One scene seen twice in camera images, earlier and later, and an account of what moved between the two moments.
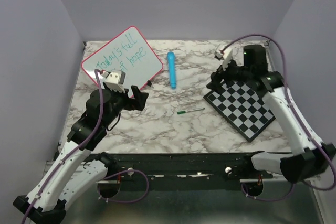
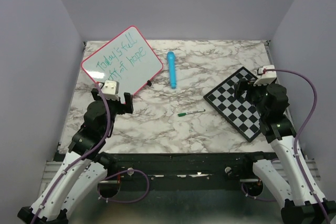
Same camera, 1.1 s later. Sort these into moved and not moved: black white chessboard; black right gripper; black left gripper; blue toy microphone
Moved: black right gripper; black left gripper
Not moved: blue toy microphone; black white chessboard
